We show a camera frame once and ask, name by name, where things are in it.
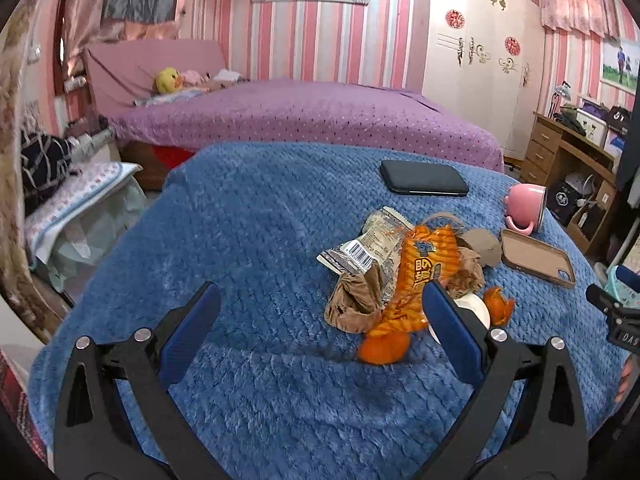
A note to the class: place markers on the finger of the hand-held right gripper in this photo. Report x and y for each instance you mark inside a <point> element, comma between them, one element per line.
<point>602,297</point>
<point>629,275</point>

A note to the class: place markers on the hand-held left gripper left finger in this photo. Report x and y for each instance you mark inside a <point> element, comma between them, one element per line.
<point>192,330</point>

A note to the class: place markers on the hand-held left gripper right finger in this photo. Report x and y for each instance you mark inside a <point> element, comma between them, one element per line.
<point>450,330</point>

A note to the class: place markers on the teal plastic basket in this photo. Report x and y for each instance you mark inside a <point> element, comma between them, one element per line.
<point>622,295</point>

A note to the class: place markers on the orange snack wrapper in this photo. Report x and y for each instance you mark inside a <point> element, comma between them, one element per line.
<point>420,270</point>

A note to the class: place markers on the large orange peel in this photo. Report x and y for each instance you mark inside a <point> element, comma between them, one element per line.
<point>382,350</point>

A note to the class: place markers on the person's right hand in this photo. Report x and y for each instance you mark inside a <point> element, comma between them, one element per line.
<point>625,380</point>

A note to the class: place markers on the white round lid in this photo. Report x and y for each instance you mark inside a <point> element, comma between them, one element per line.
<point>477,307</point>

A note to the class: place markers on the small orange peel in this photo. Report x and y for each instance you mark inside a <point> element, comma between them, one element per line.
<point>500,307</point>

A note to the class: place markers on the brown crumpled paper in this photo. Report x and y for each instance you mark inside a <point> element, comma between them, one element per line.
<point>467,272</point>

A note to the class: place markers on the brown phone case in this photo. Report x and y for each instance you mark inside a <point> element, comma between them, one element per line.
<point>535,257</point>

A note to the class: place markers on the black gift box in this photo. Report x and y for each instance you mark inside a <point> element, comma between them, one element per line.
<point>562,202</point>

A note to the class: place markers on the white round appliance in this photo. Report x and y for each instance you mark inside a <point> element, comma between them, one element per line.
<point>580,185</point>

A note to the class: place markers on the brown crumpled stocking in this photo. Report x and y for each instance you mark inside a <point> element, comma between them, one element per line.
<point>350,305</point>

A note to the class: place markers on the blue fleece blanket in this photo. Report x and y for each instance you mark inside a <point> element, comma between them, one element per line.
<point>250,235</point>

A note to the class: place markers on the grey barcode wrapper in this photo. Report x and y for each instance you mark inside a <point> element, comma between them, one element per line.
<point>372,242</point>

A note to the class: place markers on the pink steel-lined cup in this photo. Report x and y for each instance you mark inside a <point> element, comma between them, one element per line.
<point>522,202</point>

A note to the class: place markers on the pale green plastic bag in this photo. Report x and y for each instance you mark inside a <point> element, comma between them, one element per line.
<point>95,240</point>

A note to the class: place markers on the black smartphone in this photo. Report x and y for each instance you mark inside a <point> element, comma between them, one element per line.
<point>422,177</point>

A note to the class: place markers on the white storage box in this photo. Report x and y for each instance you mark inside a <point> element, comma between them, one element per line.
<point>592,122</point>

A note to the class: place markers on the wooden desk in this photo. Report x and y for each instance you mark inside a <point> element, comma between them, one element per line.
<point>547,140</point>

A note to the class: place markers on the floral folded quilt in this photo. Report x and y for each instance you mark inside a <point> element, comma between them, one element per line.
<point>75,195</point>

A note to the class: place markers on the red striped cloth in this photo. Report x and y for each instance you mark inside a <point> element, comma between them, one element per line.
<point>17,400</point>

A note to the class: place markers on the desk lamp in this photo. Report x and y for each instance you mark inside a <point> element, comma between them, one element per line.
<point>562,92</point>

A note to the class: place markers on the framed couple picture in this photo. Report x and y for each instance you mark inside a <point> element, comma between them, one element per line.
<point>622,65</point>

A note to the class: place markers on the black plaid cloth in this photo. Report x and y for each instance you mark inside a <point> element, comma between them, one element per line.
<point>42,165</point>

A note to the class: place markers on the white wardrobe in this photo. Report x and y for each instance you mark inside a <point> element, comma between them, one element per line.
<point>480,90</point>

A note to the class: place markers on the bed with purple bedspread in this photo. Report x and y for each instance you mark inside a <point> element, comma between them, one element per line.
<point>325,115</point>

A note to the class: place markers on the yellow duck plush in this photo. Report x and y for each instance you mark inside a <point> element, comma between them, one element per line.
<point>167,81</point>

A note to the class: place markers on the pink plush toy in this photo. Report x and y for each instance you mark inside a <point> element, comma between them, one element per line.
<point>192,77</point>

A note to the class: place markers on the white cloth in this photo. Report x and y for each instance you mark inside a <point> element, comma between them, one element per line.
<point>226,76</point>

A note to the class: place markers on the pink covered headboard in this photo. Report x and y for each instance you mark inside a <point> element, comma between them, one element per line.
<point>125,70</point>

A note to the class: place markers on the pink curtain valance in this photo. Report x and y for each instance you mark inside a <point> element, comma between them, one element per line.
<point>575,7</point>

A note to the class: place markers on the pink satin curtain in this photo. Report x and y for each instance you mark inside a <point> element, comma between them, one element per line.
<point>85,0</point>

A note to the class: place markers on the wall socket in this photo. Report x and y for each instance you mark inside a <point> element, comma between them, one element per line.
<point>34,55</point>

